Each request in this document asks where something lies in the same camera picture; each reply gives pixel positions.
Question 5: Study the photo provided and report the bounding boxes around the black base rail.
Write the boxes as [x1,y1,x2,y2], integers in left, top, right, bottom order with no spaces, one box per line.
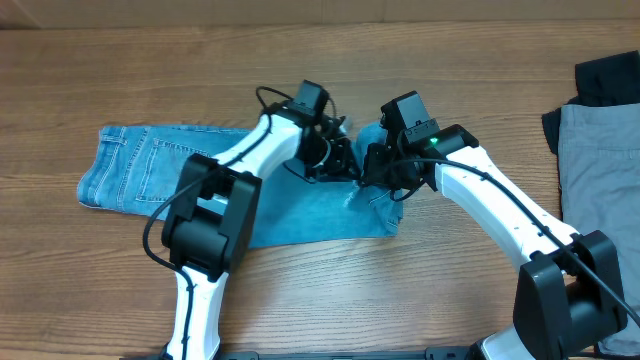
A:
[119,344,476,360]

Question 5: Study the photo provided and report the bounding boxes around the grey folded trousers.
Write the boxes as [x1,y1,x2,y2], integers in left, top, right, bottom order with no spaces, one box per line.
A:
[557,102,640,357]

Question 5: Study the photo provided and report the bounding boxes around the black folded garment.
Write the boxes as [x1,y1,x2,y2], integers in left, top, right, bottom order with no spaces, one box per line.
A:
[541,51,639,155]

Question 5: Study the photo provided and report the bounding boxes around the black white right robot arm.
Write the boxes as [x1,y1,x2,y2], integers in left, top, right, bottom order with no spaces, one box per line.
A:
[362,91,639,360]

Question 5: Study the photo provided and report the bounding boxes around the light blue denim jeans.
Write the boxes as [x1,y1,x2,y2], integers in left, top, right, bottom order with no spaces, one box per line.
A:
[77,125,403,248]

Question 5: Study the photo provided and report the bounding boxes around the brown cardboard back panel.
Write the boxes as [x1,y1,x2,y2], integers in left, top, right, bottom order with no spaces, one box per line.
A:
[1,0,639,29]

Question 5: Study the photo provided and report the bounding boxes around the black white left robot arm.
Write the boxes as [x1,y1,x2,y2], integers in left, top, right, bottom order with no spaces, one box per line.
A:
[159,80,360,359]

